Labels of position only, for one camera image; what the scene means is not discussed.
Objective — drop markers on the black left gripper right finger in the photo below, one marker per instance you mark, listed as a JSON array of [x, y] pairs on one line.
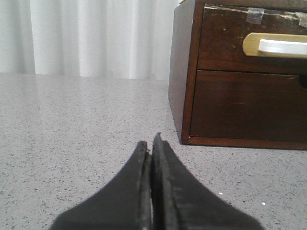
[[181, 202]]

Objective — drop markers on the white curtain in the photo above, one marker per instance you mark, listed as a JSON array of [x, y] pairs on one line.
[[115, 38]]

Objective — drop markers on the dark wooden drawer cabinet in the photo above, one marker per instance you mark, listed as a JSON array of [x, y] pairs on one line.
[[186, 39]]

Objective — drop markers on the clear tape piece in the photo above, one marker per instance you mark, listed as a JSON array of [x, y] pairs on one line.
[[255, 15]]

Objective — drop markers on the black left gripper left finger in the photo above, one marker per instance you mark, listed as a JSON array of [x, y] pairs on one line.
[[123, 204]]

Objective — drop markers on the white drawer handle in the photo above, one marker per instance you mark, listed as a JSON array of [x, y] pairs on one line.
[[275, 45]]

